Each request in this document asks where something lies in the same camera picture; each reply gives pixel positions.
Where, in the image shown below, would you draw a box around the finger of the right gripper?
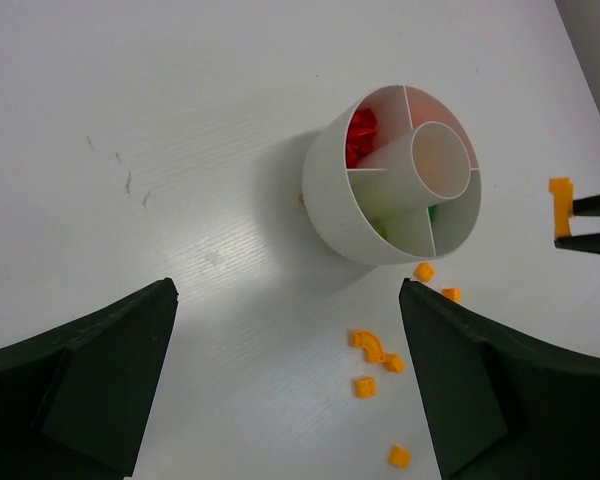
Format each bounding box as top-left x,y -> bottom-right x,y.
572,194 -> 600,217
554,234 -> 600,255

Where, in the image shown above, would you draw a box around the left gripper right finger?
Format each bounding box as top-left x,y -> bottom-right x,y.
399,279 -> 600,479

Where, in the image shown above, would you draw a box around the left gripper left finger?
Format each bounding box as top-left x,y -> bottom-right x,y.
0,278 -> 178,479

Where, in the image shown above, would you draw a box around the red legos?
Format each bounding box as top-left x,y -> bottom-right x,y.
345,108 -> 378,169

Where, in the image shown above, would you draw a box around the orange arch lego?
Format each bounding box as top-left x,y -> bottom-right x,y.
442,287 -> 463,303

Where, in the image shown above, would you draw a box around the dark green legos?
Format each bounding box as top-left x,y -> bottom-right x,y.
428,205 -> 437,222

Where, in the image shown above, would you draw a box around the yellow orange lego group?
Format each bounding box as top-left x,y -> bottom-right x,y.
549,177 -> 574,239

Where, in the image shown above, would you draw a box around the yellow lego small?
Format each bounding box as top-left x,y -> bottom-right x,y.
387,444 -> 412,469

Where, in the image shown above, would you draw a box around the yellow orange lego cluster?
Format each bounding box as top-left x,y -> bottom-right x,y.
349,330 -> 405,374

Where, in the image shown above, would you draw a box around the small yellow lego brick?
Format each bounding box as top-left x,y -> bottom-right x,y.
413,262 -> 436,283

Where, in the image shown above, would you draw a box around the white round divided container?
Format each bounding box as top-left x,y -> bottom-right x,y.
301,85 -> 481,266

